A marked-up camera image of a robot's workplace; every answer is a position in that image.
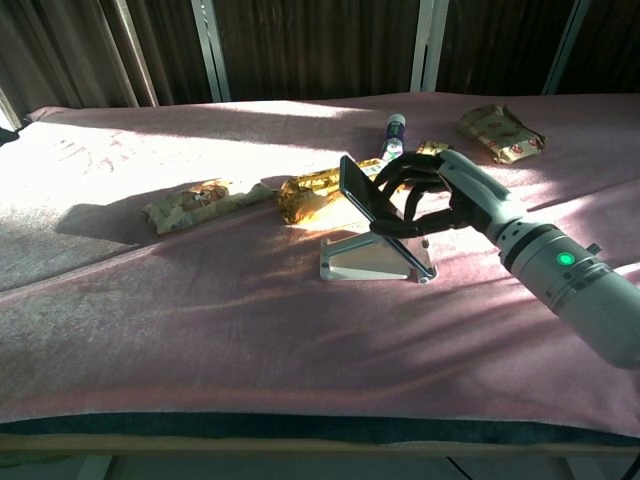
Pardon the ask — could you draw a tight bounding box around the black smartphone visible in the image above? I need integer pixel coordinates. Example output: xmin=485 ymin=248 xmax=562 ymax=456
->
xmin=338 ymin=154 xmax=432 ymax=282

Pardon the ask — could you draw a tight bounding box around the beige red-print wrapped packet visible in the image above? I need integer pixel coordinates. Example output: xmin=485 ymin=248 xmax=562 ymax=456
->
xmin=454 ymin=103 xmax=547 ymax=166

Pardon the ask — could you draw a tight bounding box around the pink fleece table blanket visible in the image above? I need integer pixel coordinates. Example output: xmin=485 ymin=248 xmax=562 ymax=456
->
xmin=0 ymin=92 xmax=640 ymax=441

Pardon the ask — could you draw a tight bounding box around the white metal frame post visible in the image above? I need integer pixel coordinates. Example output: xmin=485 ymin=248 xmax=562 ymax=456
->
xmin=110 ymin=0 xmax=160 ymax=108
xmin=191 ymin=0 xmax=232 ymax=104
xmin=542 ymin=0 xmax=592 ymax=96
xmin=409 ymin=0 xmax=450 ymax=94

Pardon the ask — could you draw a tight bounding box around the pale beige snack packet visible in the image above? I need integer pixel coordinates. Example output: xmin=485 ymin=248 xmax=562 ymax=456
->
xmin=141 ymin=178 xmax=274 ymax=236

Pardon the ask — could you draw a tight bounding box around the dark brown curtain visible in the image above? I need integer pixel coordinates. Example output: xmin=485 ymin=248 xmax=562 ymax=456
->
xmin=0 ymin=0 xmax=640 ymax=119

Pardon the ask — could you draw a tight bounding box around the right robot hand grey black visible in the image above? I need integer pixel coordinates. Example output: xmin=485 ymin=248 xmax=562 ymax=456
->
xmin=368 ymin=148 xmax=525 ymax=239

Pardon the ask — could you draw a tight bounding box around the white folding phone stand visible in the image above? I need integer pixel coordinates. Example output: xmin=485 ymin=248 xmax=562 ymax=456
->
xmin=318 ymin=234 xmax=439 ymax=286

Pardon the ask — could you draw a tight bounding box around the long gold snack package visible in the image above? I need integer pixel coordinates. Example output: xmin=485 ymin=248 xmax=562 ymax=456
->
xmin=275 ymin=157 xmax=387 ymax=227

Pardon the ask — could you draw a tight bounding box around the dark grey underlay cloth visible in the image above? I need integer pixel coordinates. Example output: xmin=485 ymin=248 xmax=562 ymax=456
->
xmin=0 ymin=410 xmax=640 ymax=447

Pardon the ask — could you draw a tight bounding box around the small yellow snack bar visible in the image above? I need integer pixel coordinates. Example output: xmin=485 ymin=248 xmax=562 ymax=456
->
xmin=413 ymin=139 xmax=455 ymax=157

